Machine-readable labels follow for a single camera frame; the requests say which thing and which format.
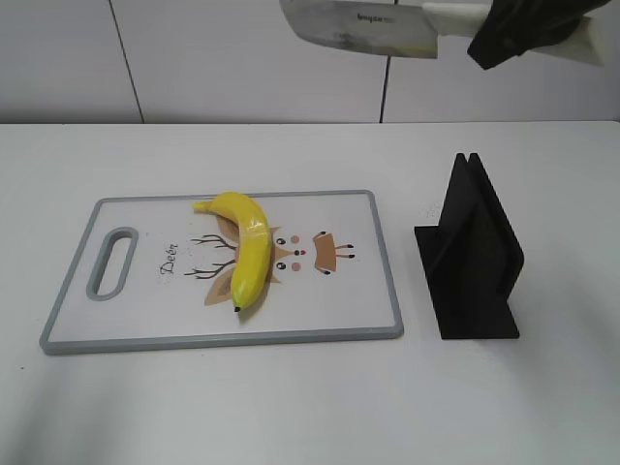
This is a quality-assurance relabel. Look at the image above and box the white grey-rimmed cutting board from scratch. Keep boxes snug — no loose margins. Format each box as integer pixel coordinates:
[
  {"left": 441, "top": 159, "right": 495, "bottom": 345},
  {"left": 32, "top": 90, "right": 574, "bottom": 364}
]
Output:
[{"left": 40, "top": 190, "right": 403, "bottom": 355}]

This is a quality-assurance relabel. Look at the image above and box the yellow plastic banana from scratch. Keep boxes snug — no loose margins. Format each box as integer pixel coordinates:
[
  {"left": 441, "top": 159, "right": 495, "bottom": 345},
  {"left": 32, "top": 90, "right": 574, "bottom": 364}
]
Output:
[{"left": 192, "top": 192, "right": 272, "bottom": 312}]

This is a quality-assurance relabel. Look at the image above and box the black gripper finger holding knife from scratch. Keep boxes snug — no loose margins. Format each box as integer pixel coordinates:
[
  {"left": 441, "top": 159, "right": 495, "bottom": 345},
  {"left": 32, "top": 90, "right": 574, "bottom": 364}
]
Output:
[{"left": 468, "top": 0, "right": 608, "bottom": 70}]

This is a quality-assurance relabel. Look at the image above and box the black knife stand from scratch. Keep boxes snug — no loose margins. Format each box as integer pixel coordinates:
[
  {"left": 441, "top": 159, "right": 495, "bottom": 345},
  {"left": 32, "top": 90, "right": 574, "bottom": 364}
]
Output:
[{"left": 414, "top": 152, "right": 524, "bottom": 340}]

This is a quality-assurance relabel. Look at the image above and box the steel cleaver white handle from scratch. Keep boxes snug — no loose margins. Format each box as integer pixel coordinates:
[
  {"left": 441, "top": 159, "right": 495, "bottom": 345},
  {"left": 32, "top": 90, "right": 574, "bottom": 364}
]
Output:
[{"left": 279, "top": 0, "right": 607, "bottom": 67}]

